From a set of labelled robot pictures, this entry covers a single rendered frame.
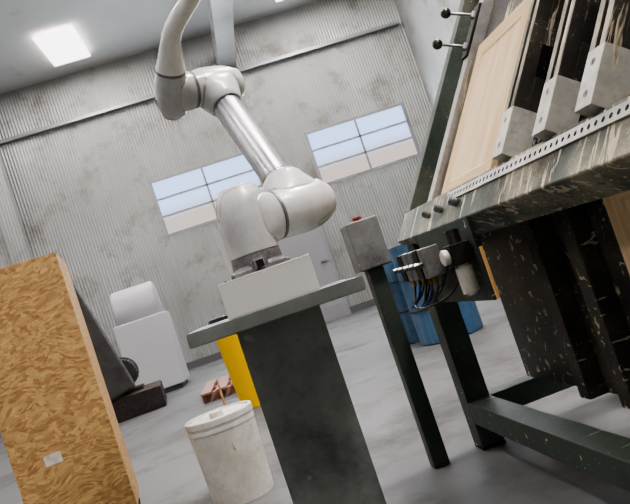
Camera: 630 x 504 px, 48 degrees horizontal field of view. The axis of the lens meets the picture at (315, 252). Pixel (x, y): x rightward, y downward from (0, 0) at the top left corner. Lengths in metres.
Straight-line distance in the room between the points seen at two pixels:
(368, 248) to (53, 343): 1.45
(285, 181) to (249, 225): 0.22
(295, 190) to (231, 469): 1.33
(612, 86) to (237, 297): 1.12
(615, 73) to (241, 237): 1.12
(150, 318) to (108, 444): 6.28
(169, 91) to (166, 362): 7.19
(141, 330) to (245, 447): 6.51
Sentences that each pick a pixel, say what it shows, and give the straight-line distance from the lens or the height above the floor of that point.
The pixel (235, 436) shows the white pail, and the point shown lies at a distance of 3.05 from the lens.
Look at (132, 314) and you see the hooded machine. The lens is 9.56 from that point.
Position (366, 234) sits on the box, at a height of 0.87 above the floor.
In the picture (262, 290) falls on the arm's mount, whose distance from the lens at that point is 2.03.
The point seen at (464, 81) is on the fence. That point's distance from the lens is 2.57.
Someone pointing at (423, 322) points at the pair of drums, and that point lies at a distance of 5.62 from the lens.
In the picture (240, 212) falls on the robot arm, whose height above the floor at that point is 1.04.
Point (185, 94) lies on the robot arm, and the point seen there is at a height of 1.52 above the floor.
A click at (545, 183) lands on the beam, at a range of 1.55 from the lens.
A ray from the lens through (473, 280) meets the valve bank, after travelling 2.00.
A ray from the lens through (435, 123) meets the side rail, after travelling 2.75.
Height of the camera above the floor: 0.78
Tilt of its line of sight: 2 degrees up
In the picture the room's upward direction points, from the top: 19 degrees counter-clockwise
